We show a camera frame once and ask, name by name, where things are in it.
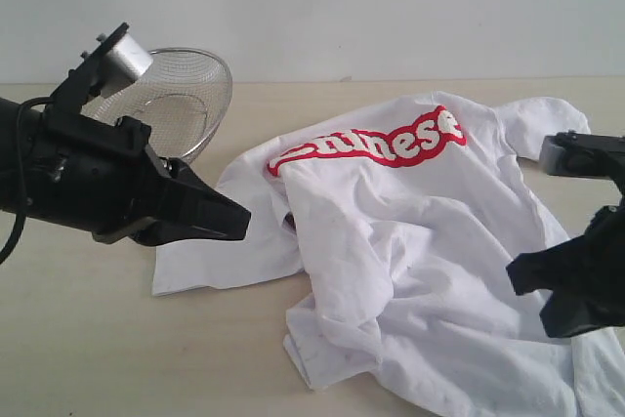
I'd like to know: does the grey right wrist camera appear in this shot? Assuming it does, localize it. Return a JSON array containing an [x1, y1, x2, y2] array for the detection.
[[538, 130, 624, 197]]

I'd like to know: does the white t-shirt red Chinese logo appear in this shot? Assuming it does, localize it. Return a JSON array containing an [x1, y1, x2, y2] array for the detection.
[[152, 92, 624, 416]]

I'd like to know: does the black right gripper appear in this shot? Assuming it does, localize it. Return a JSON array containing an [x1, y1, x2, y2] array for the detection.
[[506, 196, 624, 339]]

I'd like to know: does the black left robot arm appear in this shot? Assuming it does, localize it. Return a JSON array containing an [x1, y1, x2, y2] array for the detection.
[[1, 100, 251, 247]]

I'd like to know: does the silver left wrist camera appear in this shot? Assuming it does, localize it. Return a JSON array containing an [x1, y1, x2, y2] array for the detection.
[[81, 22, 153, 98]]

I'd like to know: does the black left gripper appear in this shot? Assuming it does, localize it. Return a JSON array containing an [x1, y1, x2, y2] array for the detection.
[[33, 113, 251, 247]]

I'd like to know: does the metal wire mesh basket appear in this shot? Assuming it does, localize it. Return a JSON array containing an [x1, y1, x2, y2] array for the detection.
[[82, 47, 232, 164]]

